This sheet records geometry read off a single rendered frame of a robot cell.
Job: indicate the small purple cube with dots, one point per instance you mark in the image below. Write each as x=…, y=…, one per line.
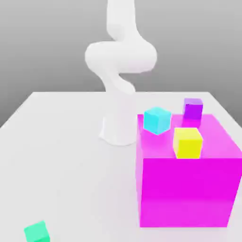
x=192, y=111

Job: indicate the small yellow cube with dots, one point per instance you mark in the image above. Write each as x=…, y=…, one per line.
x=188, y=145

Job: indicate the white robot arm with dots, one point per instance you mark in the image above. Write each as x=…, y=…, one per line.
x=121, y=56

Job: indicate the small cyan cube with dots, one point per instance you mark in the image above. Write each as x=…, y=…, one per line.
x=156, y=121

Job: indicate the small green cube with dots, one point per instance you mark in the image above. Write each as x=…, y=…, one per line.
x=36, y=231

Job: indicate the large magenta box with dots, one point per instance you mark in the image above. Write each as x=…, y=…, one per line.
x=185, y=189

